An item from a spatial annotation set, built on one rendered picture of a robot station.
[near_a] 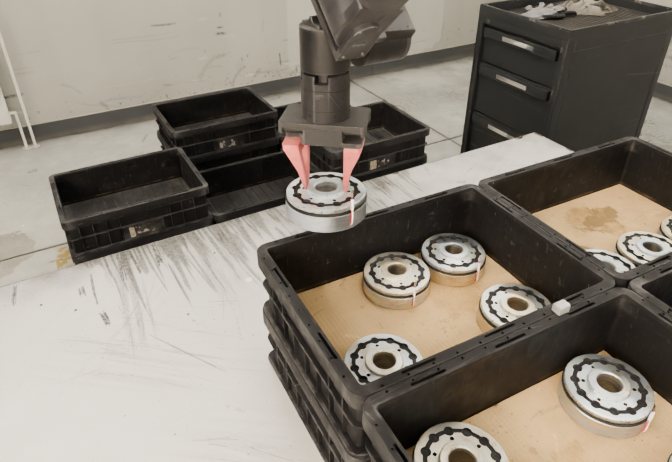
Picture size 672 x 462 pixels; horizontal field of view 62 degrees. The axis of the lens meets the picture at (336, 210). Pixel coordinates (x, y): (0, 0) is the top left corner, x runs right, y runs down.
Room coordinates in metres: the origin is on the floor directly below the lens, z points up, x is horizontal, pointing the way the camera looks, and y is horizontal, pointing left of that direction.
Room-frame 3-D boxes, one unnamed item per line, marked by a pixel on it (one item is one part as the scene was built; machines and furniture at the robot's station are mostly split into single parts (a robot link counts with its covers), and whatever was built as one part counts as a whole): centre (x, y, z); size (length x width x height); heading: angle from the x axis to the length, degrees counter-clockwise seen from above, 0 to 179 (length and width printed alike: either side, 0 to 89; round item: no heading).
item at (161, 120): (1.96, 0.46, 0.37); 0.40 x 0.30 x 0.45; 119
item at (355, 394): (0.60, -0.13, 0.92); 0.40 x 0.30 x 0.02; 118
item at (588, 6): (2.33, -1.02, 0.88); 0.29 x 0.22 x 0.03; 119
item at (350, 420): (0.60, -0.13, 0.87); 0.40 x 0.30 x 0.11; 118
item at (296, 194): (0.61, 0.01, 1.04); 0.10 x 0.10 x 0.01
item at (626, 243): (0.72, -0.51, 0.86); 0.10 x 0.10 x 0.01
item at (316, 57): (0.62, 0.01, 1.22); 0.07 x 0.06 x 0.07; 120
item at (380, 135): (1.81, -0.09, 0.37); 0.40 x 0.30 x 0.45; 119
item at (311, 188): (0.61, 0.01, 1.04); 0.05 x 0.05 x 0.01
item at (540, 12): (2.24, -0.80, 0.88); 0.25 x 0.19 x 0.03; 119
